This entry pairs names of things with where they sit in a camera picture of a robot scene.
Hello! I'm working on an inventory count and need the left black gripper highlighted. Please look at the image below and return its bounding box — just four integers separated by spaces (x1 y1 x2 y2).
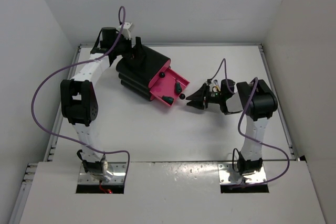
113 35 146 61

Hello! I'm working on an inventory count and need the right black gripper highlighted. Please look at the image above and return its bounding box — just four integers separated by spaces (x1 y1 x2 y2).
186 84 224 110

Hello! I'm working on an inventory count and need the black drawer cabinet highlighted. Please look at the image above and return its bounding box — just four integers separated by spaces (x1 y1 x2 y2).
116 44 171 101

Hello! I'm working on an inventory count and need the green handled screwdriver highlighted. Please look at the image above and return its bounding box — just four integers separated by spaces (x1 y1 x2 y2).
161 95 174 105
174 80 182 94

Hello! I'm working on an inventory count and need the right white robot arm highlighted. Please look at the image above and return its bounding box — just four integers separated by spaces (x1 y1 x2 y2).
186 79 278 175

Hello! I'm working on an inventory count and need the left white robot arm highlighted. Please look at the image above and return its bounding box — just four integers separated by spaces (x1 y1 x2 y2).
60 22 148 182

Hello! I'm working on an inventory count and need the white front cover panel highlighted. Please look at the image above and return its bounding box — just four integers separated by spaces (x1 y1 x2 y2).
20 162 324 223

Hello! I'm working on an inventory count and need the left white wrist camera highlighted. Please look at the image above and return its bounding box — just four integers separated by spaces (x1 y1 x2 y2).
117 22 134 40

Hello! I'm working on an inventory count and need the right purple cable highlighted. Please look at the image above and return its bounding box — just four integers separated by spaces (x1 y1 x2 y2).
207 58 290 188

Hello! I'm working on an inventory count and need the purple cable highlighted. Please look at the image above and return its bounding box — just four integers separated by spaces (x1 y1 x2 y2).
207 58 290 188
31 5 130 172

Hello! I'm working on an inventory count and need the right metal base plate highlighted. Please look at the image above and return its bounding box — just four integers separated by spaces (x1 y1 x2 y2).
218 161 267 185

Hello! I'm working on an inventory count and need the metal base plate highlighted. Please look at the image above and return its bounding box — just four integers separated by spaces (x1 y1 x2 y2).
218 161 267 185
77 162 127 185

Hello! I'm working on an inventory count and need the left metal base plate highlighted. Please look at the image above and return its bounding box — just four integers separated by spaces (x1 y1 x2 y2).
77 162 127 185

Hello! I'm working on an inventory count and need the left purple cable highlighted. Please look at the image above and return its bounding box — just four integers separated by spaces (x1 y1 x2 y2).
31 5 130 172

